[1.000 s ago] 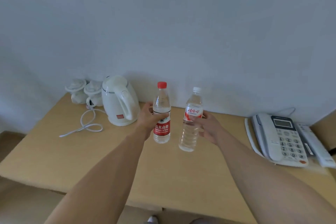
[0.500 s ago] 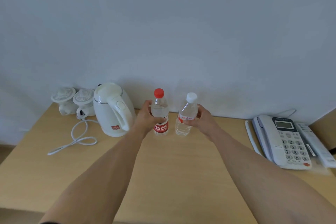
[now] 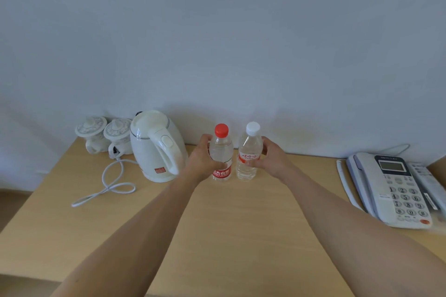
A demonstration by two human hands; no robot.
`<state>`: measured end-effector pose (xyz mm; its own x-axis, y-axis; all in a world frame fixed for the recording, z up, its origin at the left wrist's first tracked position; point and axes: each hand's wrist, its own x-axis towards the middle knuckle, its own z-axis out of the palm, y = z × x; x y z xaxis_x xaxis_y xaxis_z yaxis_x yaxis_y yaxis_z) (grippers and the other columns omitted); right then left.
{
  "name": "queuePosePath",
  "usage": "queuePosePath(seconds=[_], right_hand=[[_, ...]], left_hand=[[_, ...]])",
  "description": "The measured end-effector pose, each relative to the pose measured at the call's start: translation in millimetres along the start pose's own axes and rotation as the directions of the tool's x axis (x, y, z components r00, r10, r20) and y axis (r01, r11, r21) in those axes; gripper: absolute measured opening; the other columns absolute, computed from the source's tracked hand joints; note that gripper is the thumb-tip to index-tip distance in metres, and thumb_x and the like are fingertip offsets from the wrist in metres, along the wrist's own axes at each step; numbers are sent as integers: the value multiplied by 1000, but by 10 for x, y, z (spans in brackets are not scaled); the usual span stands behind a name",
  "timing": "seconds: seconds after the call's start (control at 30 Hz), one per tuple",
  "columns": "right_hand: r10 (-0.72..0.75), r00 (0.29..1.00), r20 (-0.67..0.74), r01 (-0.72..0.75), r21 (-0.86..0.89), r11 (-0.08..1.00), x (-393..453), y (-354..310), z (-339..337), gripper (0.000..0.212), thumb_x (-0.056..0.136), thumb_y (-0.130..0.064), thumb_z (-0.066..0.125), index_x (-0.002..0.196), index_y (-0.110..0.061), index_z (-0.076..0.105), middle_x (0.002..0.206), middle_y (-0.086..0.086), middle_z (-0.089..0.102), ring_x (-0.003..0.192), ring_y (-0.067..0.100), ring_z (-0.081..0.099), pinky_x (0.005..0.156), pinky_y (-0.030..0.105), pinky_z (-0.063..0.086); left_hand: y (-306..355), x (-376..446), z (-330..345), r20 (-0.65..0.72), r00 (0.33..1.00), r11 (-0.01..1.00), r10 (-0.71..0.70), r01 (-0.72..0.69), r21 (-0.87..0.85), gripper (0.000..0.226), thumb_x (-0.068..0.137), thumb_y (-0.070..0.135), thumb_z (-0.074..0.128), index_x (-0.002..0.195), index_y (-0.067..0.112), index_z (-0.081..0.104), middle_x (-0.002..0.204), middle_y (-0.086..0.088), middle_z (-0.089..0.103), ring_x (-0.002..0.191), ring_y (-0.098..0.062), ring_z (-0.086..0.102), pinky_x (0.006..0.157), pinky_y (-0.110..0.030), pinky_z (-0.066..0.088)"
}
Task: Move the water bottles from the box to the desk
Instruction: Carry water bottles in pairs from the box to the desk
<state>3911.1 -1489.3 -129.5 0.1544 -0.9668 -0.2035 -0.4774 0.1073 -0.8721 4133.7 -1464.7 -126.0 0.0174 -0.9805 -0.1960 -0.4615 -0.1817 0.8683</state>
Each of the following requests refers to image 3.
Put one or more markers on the person's left hand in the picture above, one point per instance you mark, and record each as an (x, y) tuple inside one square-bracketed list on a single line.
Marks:
[(198, 164)]

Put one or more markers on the person's right hand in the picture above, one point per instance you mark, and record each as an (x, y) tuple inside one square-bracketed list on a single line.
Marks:
[(277, 162)]

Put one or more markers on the red-cap water bottle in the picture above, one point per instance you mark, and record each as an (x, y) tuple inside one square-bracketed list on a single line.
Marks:
[(222, 149)]

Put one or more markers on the white-cap water bottle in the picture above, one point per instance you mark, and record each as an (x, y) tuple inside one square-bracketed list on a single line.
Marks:
[(250, 149)]

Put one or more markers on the person's right forearm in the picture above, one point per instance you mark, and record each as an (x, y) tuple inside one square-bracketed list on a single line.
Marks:
[(355, 237)]

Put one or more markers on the person's left forearm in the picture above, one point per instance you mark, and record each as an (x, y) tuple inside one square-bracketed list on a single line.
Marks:
[(132, 237)]

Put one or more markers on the white electric kettle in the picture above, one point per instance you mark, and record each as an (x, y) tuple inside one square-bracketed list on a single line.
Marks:
[(153, 143)]

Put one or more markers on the wooden table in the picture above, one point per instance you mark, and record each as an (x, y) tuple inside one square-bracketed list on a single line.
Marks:
[(226, 230)]

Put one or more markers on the grey desk telephone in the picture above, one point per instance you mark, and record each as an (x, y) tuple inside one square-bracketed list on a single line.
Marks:
[(390, 185)]

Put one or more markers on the grey remote control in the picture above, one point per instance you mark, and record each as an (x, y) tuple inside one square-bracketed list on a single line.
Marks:
[(426, 185)]

